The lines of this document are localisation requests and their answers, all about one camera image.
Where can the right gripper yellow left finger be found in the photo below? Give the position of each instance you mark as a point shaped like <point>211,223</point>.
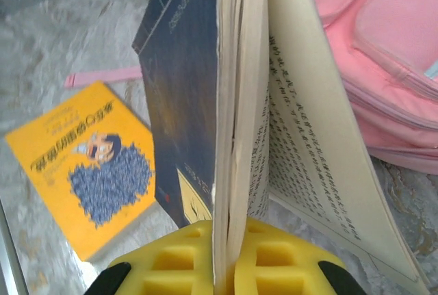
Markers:
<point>164,260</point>

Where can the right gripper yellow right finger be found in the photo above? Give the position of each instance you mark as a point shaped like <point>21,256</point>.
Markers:
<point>280,264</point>

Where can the navy book with yellow label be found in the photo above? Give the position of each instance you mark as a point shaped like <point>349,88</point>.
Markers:
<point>184,86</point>

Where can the yellow cartoon cover book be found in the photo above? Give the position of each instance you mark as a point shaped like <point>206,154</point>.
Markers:
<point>68,137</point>

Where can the pink backpack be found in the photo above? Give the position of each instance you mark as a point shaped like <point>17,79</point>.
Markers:
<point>393,52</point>

